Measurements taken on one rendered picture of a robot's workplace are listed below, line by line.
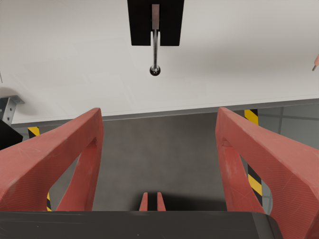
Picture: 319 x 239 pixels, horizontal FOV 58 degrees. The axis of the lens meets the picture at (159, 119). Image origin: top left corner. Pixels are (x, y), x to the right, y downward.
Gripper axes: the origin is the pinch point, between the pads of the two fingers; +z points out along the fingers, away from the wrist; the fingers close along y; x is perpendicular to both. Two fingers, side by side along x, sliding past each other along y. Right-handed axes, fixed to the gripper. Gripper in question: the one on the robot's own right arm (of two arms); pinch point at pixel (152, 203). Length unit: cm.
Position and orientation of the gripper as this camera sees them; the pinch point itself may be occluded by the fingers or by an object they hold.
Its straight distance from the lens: 28.3
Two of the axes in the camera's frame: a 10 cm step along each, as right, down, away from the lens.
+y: -10.0, 0.0, -0.2
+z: -0.2, -7.7, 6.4
